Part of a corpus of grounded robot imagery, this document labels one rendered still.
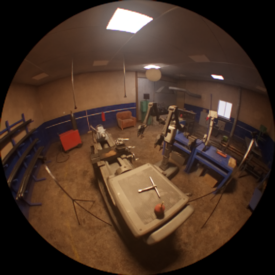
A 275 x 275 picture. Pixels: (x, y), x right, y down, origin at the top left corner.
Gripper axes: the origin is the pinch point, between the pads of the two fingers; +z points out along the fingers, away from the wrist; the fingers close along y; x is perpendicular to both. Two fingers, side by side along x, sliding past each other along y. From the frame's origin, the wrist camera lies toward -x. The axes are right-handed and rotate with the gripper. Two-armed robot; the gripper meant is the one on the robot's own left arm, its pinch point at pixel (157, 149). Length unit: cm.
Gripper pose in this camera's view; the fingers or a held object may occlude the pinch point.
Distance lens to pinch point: 138.6
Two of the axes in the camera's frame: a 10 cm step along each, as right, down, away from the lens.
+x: 7.3, 2.0, 6.5
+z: -3.9, 9.1, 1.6
